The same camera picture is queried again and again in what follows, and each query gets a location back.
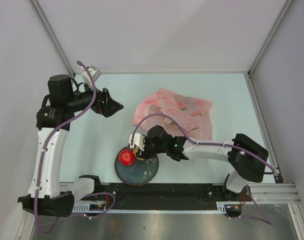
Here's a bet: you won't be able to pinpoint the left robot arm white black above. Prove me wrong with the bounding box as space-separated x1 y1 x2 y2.
18 74 124 217

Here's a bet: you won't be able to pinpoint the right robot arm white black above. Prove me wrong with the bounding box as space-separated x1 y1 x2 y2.
129 125 268 201

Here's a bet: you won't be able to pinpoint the right aluminium frame post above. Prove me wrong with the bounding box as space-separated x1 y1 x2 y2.
247 0 295 78

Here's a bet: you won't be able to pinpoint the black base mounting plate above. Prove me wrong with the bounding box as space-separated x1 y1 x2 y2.
99 182 253 211

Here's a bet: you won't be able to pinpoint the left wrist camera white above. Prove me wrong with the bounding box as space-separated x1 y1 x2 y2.
81 65 102 86

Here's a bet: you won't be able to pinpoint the left aluminium frame post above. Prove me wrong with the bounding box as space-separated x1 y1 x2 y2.
29 0 75 77

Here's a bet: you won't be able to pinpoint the dark blue ceramic plate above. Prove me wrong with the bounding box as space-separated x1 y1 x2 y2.
114 146 159 187

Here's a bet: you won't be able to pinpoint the aluminium front rail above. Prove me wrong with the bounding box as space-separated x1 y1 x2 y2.
59 182 302 203

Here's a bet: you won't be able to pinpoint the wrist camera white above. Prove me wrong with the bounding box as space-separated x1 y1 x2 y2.
81 65 102 86
128 133 145 153

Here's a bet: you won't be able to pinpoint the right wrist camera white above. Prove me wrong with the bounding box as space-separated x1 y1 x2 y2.
128 133 145 153

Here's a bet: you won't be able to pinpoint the white slotted cable duct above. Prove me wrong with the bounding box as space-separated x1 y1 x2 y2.
72 202 226 215

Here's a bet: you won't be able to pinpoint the pink plastic bag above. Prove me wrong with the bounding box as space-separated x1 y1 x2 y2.
132 88 212 140

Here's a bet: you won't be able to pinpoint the aluminium frame post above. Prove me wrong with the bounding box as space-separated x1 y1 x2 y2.
29 0 75 77
247 0 295 78

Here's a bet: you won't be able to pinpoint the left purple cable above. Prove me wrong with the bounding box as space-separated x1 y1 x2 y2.
33 60 116 235

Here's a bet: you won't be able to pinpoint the red fake apple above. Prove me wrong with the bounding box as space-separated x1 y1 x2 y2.
118 149 136 167

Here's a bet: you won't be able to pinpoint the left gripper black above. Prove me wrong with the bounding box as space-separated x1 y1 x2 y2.
66 79 123 117

